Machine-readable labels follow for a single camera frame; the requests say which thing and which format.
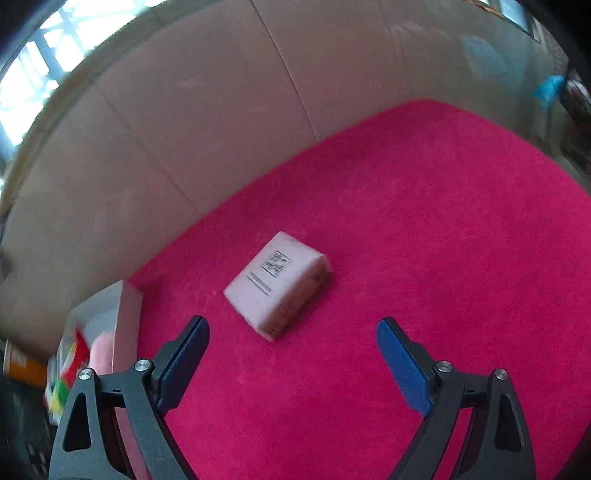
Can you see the orange drink cup with straw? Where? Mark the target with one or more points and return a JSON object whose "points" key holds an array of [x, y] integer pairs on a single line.
{"points": [[25, 367]]}

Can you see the metal window grille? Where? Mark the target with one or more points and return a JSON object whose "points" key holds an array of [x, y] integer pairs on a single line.
{"points": [[27, 69]]}

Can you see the pink fluffy plush toy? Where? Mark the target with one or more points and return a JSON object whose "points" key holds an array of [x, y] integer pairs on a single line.
{"points": [[104, 350]]}

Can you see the blue plastic scrap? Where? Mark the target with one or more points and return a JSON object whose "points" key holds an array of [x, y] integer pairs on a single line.
{"points": [[549, 87]]}

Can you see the small pink box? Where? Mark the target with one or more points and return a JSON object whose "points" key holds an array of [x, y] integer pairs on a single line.
{"points": [[272, 286]]}

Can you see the cardboard backing panel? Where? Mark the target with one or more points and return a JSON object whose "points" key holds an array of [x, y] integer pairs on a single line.
{"points": [[184, 115]]}

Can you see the red mat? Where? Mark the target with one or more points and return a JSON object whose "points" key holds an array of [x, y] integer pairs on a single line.
{"points": [[415, 207]]}

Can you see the white shallow cardboard tray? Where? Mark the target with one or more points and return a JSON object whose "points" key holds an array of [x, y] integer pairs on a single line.
{"points": [[129, 323]]}

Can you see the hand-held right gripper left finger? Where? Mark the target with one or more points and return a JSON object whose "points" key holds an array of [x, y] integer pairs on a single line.
{"points": [[184, 364]]}

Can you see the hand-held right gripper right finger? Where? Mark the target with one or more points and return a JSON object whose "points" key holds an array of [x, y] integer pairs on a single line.
{"points": [[406, 369]]}

